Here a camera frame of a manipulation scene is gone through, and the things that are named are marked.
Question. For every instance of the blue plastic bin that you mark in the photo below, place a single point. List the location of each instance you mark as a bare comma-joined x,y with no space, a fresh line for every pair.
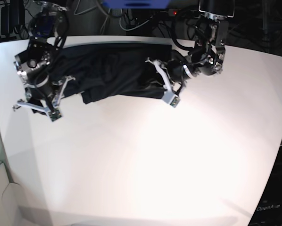
137,4

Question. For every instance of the black adapters on floor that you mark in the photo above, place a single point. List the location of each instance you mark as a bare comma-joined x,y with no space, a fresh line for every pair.
12,20

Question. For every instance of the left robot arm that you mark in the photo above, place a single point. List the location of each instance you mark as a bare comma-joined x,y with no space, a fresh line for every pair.
206,56

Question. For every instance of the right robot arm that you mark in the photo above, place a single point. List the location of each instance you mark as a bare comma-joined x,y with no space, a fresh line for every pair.
47,35

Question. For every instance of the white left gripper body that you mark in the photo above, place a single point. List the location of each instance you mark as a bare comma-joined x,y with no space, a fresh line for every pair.
172,88

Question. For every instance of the dark navy T-shirt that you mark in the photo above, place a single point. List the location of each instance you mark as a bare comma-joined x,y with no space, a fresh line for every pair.
110,69

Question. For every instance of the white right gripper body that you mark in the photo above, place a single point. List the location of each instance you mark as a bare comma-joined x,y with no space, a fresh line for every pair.
44,97

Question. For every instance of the black OpenArm computer case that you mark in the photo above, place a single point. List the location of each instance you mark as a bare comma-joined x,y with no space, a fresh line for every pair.
269,209

